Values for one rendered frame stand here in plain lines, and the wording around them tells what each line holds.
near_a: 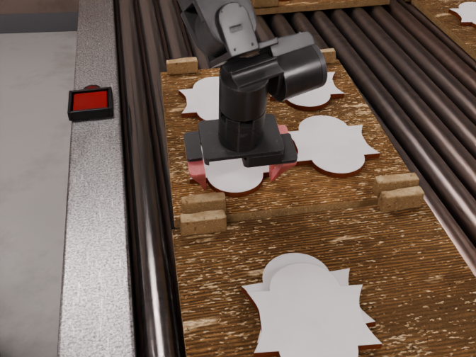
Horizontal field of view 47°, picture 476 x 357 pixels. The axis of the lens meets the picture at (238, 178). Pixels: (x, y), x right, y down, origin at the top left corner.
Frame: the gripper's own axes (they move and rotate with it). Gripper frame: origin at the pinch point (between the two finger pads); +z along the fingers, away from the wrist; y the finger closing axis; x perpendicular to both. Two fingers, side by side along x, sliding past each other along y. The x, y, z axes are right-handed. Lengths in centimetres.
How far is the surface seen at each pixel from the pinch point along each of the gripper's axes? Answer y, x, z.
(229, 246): 3.2, 11.6, -1.5
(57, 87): 58, -176, 139
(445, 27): -55, -43, 12
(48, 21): 67, -245, 149
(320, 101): -17.7, -17.4, 4.5
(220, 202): 3.3, 5.2, -2.2
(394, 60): -40, -34, 12
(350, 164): -16.8, -0.3, 0.4
